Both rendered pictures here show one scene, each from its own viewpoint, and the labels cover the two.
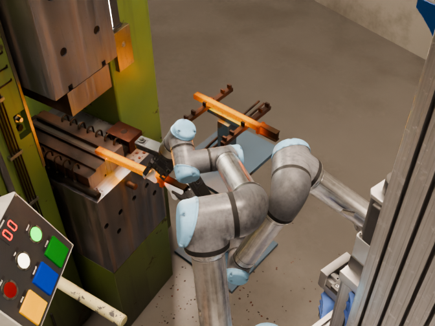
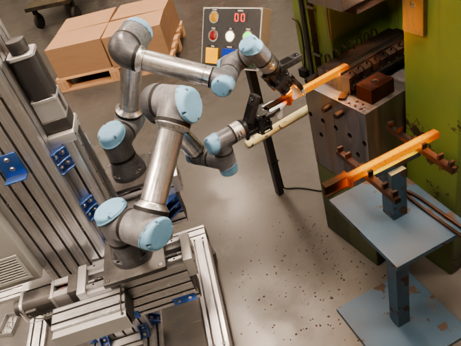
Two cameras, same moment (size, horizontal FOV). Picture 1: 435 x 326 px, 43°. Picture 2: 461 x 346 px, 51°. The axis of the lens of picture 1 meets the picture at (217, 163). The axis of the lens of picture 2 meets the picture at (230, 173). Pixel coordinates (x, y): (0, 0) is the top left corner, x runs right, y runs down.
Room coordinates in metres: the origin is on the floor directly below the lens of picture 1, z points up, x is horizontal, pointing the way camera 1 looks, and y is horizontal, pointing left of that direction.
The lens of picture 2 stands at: (2.11, -1.31, 2.01)
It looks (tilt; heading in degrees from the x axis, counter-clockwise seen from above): 38 degrees down; 126
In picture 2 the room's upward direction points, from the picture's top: 18 degrees counter-clockwise
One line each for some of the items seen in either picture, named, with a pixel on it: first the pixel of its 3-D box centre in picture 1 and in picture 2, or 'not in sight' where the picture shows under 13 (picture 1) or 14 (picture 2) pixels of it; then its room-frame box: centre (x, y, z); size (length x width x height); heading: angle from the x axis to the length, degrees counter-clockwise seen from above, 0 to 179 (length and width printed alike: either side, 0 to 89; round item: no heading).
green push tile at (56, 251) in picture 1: (55, 251); not in sight; (1.05, 0.51, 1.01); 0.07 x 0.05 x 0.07; 172
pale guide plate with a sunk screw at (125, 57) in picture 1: (122, 47); (414, 9); (1.82, 0.36, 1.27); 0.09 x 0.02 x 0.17; 147
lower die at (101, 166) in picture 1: (66, 147); (370, 58); (1.60, 0.60, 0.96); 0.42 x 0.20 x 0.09; 57
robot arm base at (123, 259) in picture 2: not in sight; (127, 243); (1.02, -0.53, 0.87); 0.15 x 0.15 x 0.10
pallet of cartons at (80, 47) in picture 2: not in sight; (118, 42); (-1.39, 2.27, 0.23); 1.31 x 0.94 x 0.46; 29
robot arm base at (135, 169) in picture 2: not in sight; (125, 163); (0.73, -0.14, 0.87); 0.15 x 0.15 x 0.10
